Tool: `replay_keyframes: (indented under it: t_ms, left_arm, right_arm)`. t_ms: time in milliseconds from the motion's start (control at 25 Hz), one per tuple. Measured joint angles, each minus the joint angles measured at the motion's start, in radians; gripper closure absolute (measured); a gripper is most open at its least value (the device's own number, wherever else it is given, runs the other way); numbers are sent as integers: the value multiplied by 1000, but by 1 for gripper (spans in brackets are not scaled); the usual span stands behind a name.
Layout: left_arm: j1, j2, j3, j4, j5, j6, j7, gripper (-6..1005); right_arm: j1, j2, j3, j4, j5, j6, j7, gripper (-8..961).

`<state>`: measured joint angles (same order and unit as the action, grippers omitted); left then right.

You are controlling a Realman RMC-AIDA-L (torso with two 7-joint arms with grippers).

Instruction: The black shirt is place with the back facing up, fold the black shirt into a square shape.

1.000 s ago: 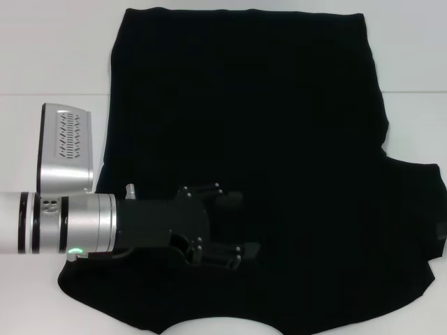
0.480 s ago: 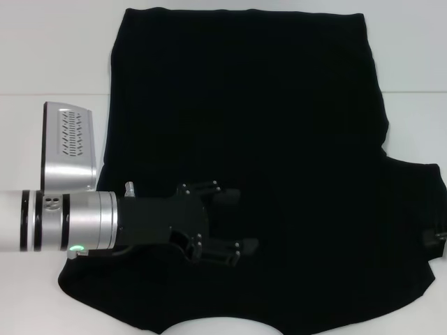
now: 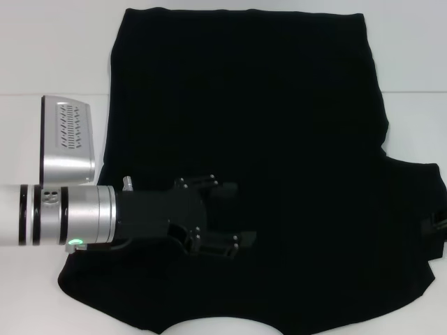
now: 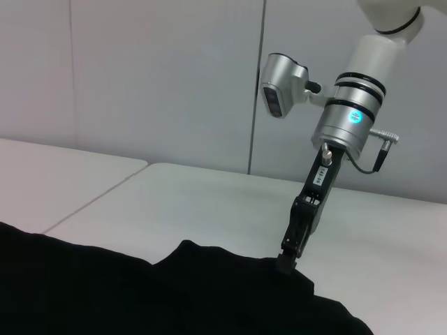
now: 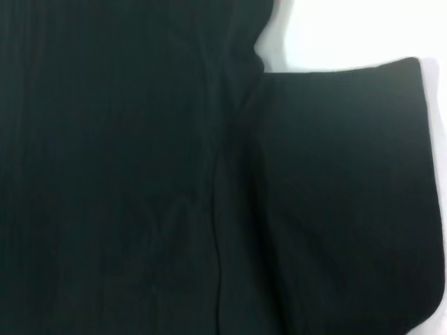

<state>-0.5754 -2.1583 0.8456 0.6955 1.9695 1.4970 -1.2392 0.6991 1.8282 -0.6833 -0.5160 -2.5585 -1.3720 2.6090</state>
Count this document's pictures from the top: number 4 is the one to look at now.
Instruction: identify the black shirt with white print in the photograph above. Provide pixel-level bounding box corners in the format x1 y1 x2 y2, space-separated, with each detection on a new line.
0 221 374 335

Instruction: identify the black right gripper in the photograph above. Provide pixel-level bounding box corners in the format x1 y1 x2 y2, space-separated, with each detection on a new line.
275 142 346 275

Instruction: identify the right gripper cable with plug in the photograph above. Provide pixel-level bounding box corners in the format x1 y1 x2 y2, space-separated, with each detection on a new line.
344 128 401 174

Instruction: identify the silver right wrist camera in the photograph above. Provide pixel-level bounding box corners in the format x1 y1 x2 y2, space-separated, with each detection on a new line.
260 52 338 119

